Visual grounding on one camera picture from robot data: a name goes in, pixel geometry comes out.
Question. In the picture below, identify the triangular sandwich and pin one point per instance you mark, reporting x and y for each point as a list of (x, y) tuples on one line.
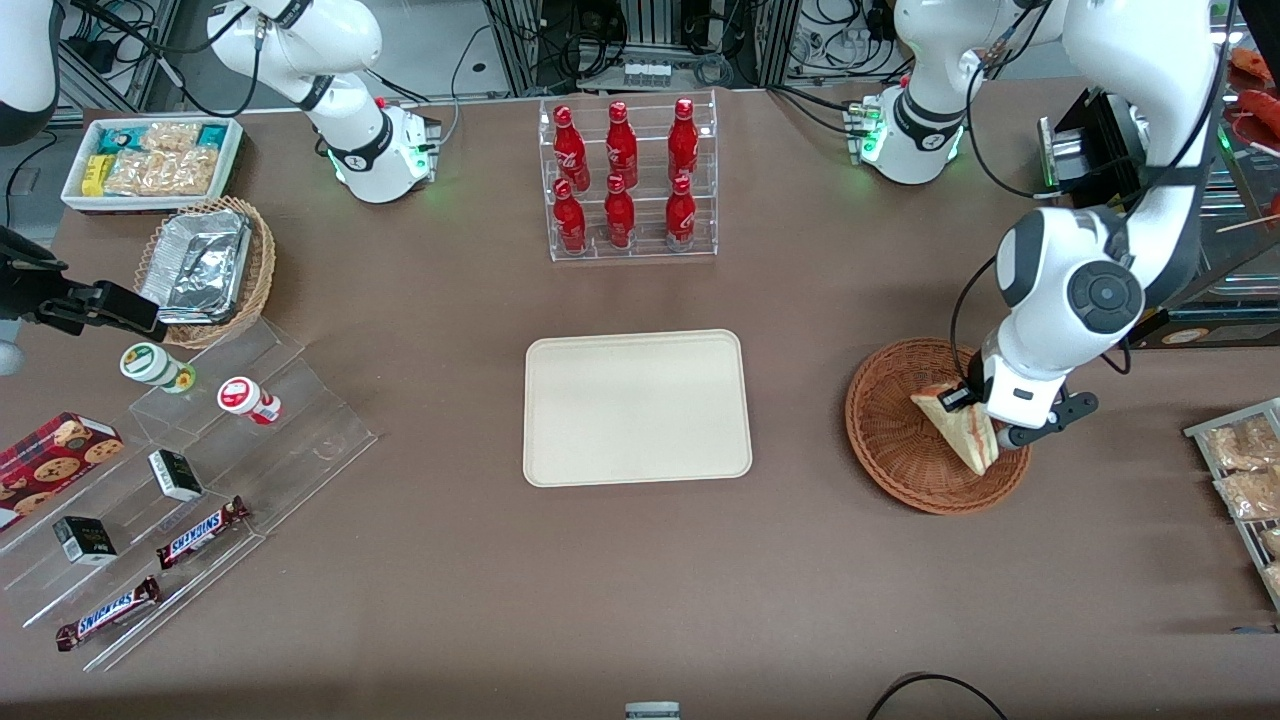
[(965, 440)]

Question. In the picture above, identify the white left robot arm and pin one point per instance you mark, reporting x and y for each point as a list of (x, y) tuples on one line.
[(1075, 290)]

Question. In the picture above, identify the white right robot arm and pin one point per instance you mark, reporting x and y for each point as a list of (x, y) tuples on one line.
[(340, 60)]

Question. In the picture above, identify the round brown wicker basket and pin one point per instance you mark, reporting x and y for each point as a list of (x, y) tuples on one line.
[(885, 440)]

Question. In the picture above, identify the tan oval wicker basket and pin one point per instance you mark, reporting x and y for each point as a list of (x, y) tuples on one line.
[(260, 270)]

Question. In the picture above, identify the cream rectangular plastic tray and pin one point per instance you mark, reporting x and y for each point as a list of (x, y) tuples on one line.
[(636, 408)]

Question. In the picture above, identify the green lid yogurt cup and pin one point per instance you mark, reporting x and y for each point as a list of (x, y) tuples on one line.
[(152, 364)]

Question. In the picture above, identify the aluminium foil container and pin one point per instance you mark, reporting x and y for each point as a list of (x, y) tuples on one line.
[(200, 265)]

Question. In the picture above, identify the white rectangular snack bin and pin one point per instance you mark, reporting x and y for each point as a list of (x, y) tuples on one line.
[(75, 200)]

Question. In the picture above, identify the red cookie box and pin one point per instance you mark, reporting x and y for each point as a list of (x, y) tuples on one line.
[(55, 460)]

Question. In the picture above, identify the yellow snack packet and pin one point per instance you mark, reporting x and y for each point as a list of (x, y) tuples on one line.
[(94, 175)]

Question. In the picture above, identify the red lid yogurt cup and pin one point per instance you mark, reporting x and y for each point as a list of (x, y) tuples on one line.
[(243, 397)]

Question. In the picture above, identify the large clear bag of crackers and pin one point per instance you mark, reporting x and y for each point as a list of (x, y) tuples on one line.
[(160, 172)]

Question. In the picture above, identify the grey metal display rack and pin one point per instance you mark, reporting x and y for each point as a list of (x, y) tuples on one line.
[(1200, 432)]

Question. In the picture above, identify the small black carton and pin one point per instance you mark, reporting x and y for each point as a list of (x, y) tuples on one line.
[(84, 541), (175, 476)]

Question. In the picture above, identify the teal snack packet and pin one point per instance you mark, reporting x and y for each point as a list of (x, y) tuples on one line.
[(116, 140), (212, 136)]

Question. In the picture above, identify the small clear bag of crackers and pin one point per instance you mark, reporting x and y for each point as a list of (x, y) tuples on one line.
[(170, 137)]

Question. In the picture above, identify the clear bag of fried snacks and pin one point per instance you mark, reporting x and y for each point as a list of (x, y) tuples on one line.
[(1274, 580), (1245, 443), (1255, 494), (1272, 542)]

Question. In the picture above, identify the clear acrylic stepped stand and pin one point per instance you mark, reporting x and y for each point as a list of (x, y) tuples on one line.
[(300, 430)]

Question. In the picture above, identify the Snickers chocolate bar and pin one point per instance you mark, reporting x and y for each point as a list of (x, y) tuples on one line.
[(200, 533), (106, 614)]

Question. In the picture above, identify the black food warmer machine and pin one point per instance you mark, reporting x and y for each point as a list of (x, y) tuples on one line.
[(1235, 260)]

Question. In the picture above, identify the silver metal block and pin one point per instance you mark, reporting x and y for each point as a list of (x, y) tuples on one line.
[(1060, 155)]

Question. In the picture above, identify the red cola bottle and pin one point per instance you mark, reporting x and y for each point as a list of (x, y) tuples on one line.
[(680, 213), (621, 145), (683, 140), (571, 150), (619, 215), (570, 220)]

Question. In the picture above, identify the clear acrylic bottle rack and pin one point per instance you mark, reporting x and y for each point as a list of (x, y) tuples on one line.
[(630, 255)]

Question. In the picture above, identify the red sausage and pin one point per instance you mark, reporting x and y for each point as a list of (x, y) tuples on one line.
[(1258, 106)]

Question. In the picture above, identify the small grey device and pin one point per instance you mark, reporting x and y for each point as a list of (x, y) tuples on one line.
[(652, 711)]

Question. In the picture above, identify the white power strip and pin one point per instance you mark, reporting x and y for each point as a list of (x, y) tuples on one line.
[(646, 73)]

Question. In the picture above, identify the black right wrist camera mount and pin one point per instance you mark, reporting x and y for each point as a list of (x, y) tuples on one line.
[(25, 275)]

